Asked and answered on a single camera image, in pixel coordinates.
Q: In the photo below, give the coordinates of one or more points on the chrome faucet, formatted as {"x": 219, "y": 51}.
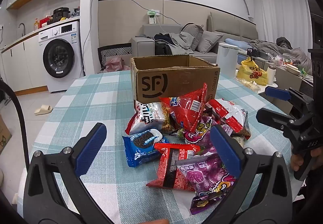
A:
{"x": 22, "y": 27}

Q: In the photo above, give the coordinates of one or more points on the yellow plastic bag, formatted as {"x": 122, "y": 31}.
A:
{"x": 252, "y": 72}

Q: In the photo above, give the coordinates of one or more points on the wall socket with green plug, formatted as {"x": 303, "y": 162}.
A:
{"x": 152, "y": 15}

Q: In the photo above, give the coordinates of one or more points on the red white snack packet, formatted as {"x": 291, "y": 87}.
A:
{"x": 234, "y": 115}

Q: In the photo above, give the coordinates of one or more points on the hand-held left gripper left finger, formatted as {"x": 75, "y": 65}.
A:
{"x": 92, "y": 149}

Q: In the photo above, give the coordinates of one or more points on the white red noodle packet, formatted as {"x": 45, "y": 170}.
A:
{"x": 149, "y": 118}

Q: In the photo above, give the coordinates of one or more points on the dark clothing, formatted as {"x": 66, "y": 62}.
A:
{"x": 162, "y": 46}

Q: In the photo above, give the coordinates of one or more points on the red container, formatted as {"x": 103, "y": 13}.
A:
{"x": 45, "y": 22}

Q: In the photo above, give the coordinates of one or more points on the grey blanket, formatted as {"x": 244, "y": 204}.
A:
{"x": 297, "y": 54}

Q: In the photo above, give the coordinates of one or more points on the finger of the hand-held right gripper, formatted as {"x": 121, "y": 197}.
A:
{"x": 272, "y": 116}
{"x": 277, "y": 93}

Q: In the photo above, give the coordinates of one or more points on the white paper roll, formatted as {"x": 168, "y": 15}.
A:
{"x": 271, "y": 76}

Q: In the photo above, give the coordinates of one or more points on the small black camera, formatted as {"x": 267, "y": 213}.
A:
{"x": 251, "y": 52}

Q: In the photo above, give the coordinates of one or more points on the yellow bottle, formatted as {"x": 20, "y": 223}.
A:
{"x": 36, "y": 24}

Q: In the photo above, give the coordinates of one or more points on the black pressure cooker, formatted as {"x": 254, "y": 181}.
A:
{"x": 61, "y": 14}

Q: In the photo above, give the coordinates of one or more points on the teal checkered tablecloth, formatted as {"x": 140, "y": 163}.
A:
{"x": 101, "y": 102}

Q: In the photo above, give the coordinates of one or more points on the grey jacket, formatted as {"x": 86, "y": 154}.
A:
{"x": 181, "y": 39}

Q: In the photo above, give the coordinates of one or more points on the red black striped packet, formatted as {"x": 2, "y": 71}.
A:
{"x": 171, "y": 171}

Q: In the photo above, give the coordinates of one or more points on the white bowl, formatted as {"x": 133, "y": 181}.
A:
{"x": 292, "y": 67}

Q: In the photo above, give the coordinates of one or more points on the blue cookie packet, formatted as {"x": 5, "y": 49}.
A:
{"x": 141, "y": 148}

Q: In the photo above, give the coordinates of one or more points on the purple candy bag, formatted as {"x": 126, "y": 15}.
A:
{"x": 204, "y": 178}
{"x": 201, "y": 130}

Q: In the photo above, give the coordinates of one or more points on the beige slipper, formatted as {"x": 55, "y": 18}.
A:
{"x": 43, "y": 110}

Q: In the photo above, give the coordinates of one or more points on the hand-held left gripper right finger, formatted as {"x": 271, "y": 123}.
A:
{"x": 224, "y": 148}

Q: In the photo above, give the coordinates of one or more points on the light blue pillow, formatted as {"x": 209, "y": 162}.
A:
{"x": 236, "y": 43}

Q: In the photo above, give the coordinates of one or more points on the white curtain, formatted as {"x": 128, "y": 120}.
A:
{"x": 280, "y": 12}

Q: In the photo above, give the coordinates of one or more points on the printed cardboard box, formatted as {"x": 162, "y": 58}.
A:
{"x": 4, "y": 135}

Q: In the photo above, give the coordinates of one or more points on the white washing machine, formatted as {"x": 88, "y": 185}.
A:
{"x": 60, "y": 60}

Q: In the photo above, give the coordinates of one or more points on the grey sofa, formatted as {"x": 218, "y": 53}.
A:
{"x": 146, "y": 44}

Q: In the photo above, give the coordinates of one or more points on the black white patterned cushion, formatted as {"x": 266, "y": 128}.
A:
{"x": 113, "y": 53}

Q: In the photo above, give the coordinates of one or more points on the person's right hand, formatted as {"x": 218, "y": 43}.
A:
{"x": 295, "y": 163}

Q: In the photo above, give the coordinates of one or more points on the white kitchen cabinet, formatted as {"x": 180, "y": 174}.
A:
{"x": 22, "y": 67}

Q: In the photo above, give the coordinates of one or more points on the pink cloth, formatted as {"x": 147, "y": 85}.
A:
{"x": 113, "y": 65}

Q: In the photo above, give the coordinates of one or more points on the grey pillow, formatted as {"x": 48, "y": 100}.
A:
{"x": 208, "y": 41}
{"x": 194, "y": 34}

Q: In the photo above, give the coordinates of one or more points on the red triangular chip bag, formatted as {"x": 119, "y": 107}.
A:
{"x": 186, "y": 110}

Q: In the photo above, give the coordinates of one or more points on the clear plastic food container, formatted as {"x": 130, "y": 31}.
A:
{"x": 248, "y": 85}

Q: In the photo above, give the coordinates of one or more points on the white trash bin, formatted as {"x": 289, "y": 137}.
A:
{"x": 227, "y": 62}

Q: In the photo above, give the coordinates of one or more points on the brown cardboard box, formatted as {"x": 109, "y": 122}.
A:
{"x": 176, "y": 82}

